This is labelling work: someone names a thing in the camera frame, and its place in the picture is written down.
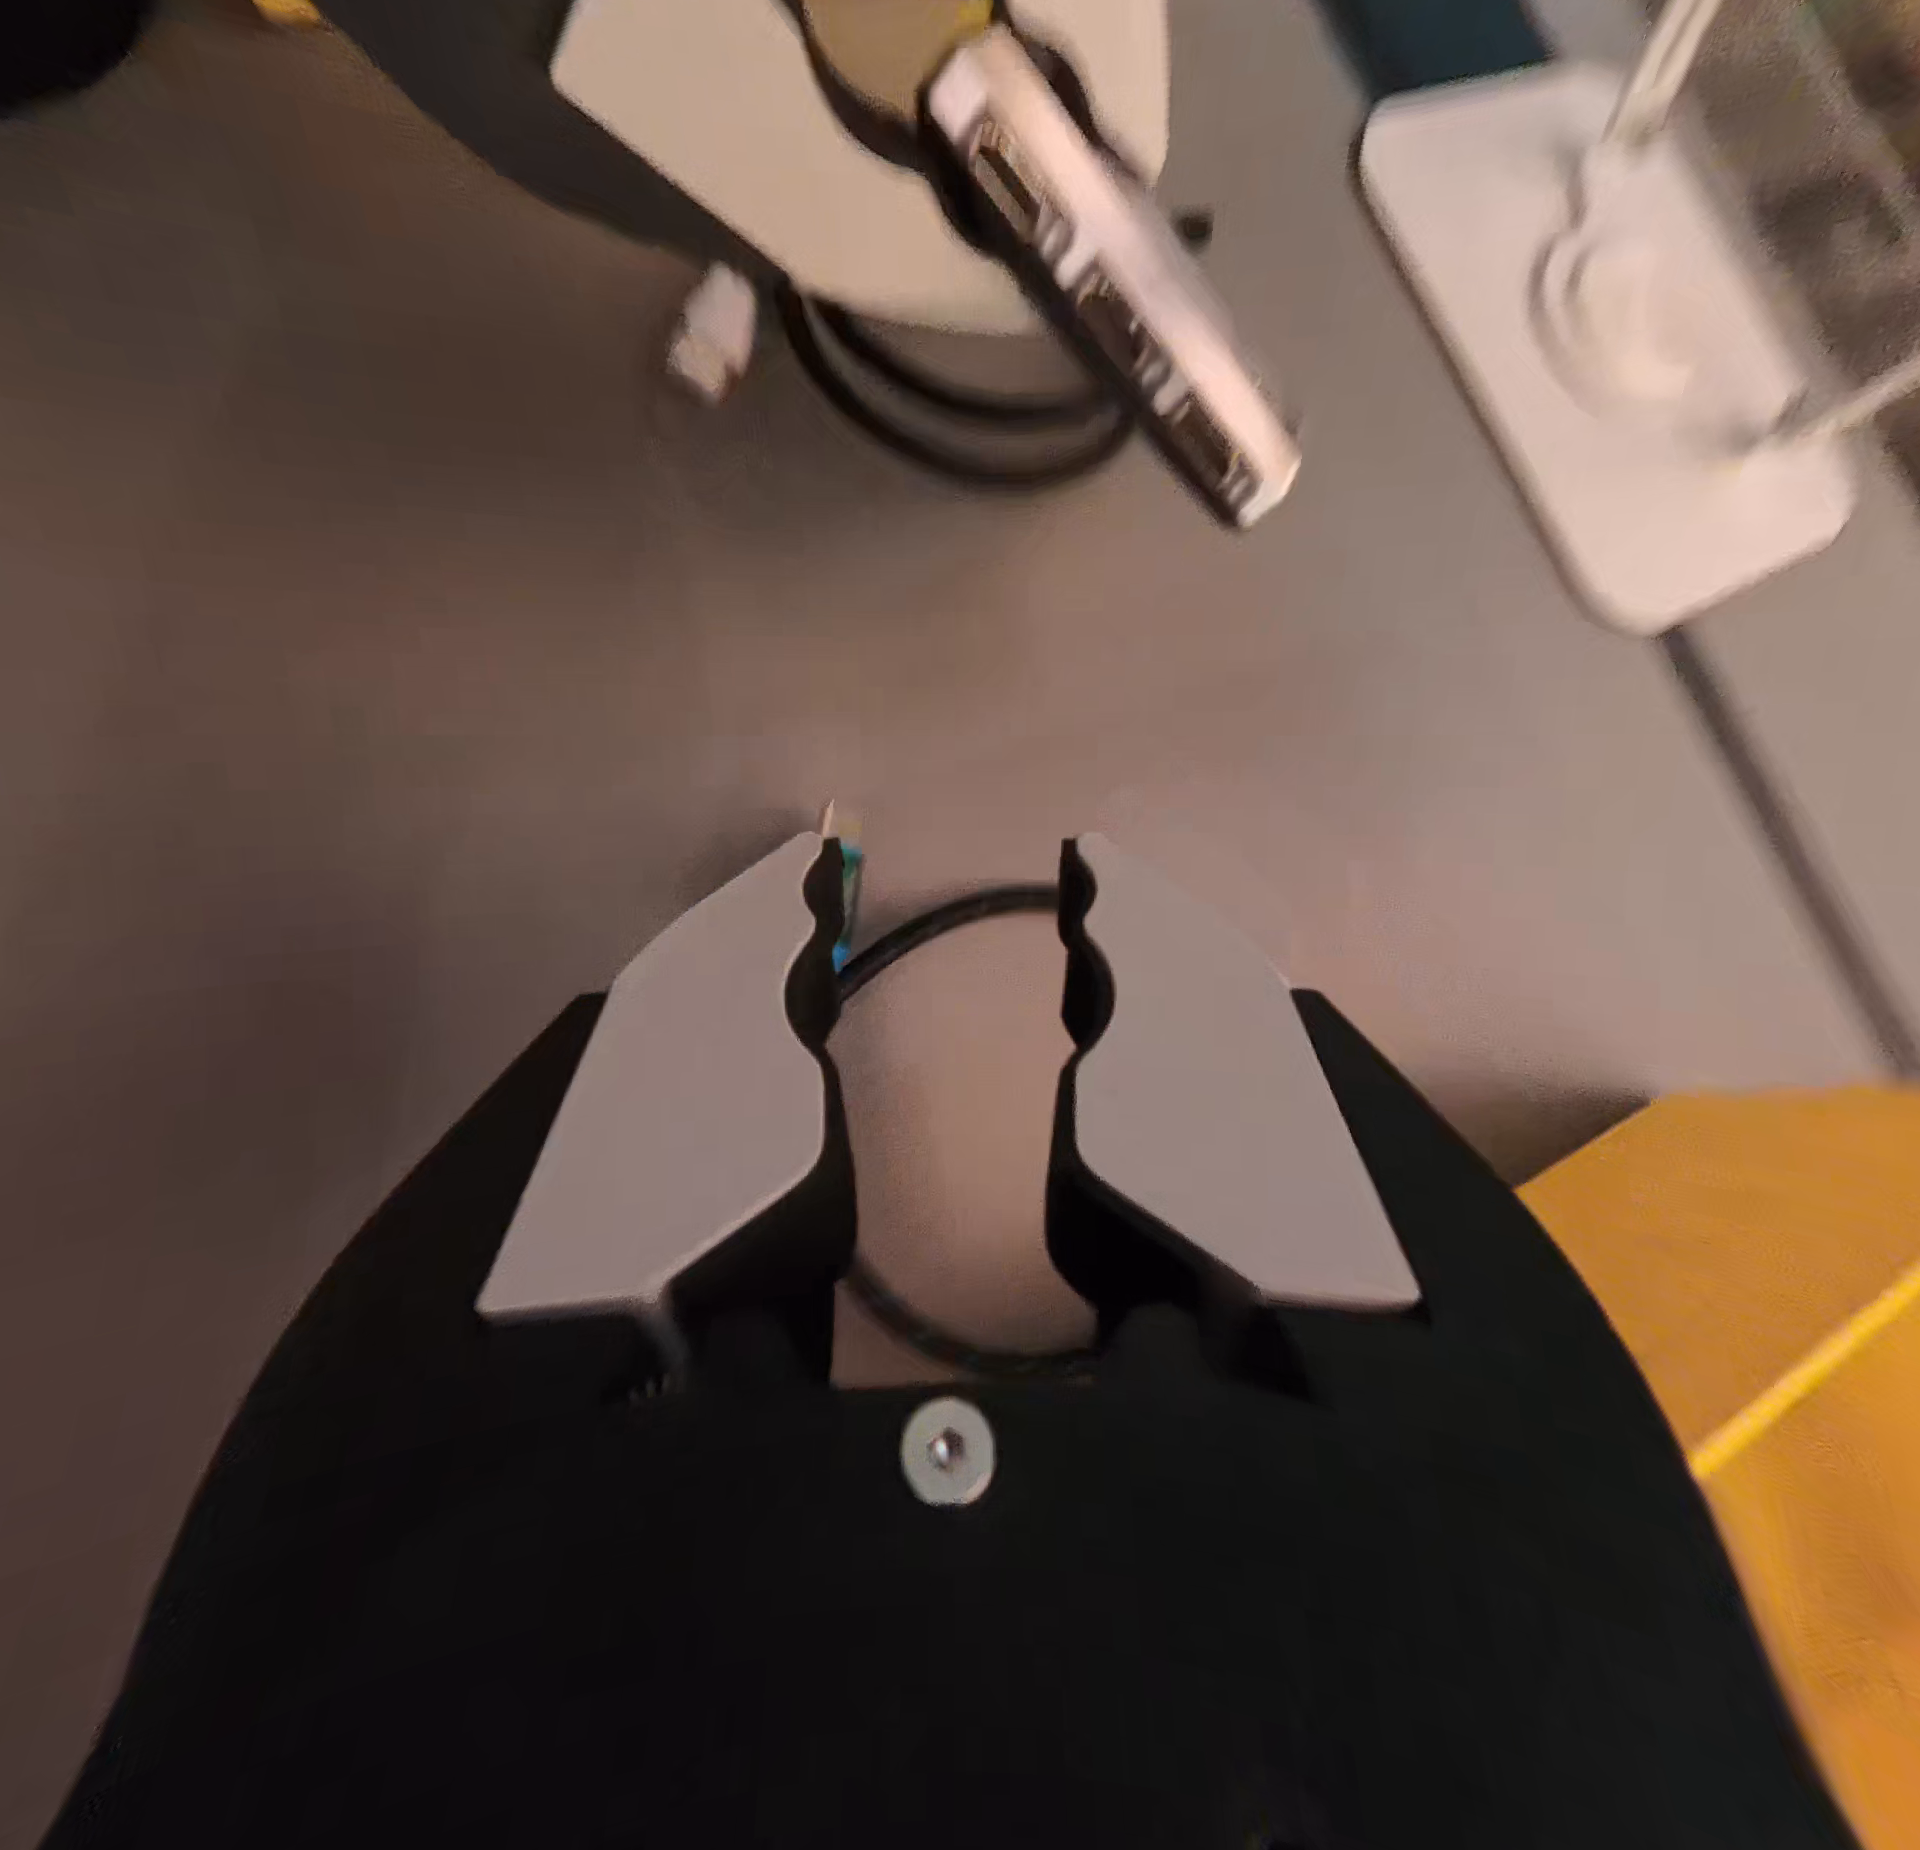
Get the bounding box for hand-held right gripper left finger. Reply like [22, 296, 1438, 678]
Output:
[476, 830, 860, 1387]

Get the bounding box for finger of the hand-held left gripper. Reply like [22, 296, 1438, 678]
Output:
[972, 0, 1174, 185]
[546, 0, 1041, 334]

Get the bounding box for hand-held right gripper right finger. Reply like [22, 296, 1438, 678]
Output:
[1044, 830, 1423, 1357]

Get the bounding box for silver multiport hub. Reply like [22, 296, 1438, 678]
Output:
[919, 23, 1301, 533]

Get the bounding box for black hdmi cable green plugs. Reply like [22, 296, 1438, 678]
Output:
[823, 801, 1113, 1384]

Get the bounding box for white stand base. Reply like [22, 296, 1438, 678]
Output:
[1356, 61, 1863, 638]

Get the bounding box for yellow plastic bin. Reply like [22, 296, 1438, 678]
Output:
[1516, 1082, 1920, 1850]

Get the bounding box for clear acrylic sign holder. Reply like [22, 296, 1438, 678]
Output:
[1544, 0, 1920, 457]

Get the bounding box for white cable plug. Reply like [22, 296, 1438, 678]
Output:
[663, 263, 764, 406]

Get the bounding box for black coiled cable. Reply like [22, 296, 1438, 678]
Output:
[777, 285, 1144, 492]

